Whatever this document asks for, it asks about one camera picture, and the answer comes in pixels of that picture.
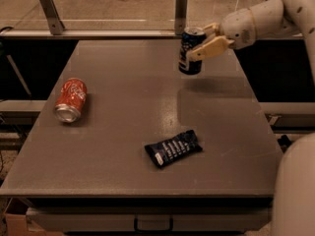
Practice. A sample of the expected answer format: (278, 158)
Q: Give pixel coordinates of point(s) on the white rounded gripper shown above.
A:
(236, 29)

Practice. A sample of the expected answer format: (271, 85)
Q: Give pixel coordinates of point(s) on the blue pepsi can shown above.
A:
(191, 37)

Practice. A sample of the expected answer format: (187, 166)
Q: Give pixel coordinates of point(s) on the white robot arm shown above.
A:
(294, 199)

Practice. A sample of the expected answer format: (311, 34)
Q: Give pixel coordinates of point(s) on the dark blue rxbar wrapper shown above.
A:
(170, 150)

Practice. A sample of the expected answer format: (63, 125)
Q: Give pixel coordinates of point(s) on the red coca-cola can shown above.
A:
(69, 105)

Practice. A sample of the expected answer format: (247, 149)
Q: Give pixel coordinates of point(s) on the middle metal bracket post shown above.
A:
(180, 16)

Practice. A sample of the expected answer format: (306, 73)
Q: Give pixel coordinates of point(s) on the left metal bracket post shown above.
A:
(55, 25)

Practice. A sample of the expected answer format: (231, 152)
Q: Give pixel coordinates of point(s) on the metal rail beam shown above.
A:
(90, 34)

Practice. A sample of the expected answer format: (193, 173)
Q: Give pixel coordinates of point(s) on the grey drawer with handle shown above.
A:
(234, 219)

